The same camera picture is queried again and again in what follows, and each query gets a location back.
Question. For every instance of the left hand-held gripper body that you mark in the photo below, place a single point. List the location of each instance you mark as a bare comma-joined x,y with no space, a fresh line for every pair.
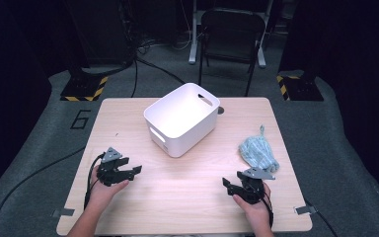
107,171

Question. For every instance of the white desk leg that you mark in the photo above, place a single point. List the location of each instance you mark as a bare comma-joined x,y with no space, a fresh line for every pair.
193,49
261,61

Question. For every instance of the white plastic storage bin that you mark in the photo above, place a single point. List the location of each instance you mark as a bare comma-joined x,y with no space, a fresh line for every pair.
181,112

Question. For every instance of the person's right hand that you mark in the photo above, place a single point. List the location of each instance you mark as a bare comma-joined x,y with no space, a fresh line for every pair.
258,214

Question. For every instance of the dark curtain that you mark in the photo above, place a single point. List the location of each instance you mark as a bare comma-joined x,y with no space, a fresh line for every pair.
358,98
13,98

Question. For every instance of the black yellow striped stand base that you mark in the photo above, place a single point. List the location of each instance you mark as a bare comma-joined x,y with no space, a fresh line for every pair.
82,87
301,89

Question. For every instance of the black folding chair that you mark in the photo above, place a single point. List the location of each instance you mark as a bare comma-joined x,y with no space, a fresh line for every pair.
232,23

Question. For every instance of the dark equipment cabinet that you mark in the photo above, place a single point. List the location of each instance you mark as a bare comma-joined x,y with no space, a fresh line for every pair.
102,33

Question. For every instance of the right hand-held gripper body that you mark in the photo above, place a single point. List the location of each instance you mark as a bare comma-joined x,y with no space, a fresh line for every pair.
253,191

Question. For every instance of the grey tape strip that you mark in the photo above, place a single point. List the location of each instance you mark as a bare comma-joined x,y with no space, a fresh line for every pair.
306,210
63,212

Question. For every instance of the person's left hand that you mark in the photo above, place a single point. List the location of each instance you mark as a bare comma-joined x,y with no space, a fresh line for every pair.
102,194

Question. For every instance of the light blue towel cloth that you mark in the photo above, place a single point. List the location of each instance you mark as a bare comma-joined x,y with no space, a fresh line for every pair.
258,151

